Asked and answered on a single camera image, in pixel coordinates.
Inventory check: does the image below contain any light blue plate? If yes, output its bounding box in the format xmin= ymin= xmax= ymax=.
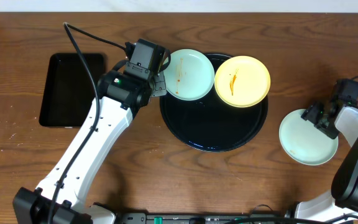
xmin=279 ymin=109 xmax=339 ymax=166
xmin=163 ymin=49 xmax=215 ymax=101

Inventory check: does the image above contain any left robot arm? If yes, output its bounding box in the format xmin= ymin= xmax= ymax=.
xmin=12 ymin=70 xmax=167 ymax=223

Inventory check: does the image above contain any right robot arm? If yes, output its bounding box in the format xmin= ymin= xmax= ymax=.
xmin=285 ymin=105 xmax=358 ymax=223

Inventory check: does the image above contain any round black tray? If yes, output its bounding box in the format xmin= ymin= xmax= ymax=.
xmin=160 ymin=54 xmax=268 ymax=152

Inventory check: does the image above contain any black rectangular tray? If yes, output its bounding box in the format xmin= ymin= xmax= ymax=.
xmin=39 ymin=53 xmax=94 ymax=127

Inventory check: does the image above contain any yellow plate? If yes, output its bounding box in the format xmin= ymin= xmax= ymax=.
xmin=214 ymin=56 xmax=271 ymax=108

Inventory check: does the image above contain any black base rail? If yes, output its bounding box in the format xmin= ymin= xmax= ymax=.
xmin=115 ymin=213 xmax=279 ymax=224

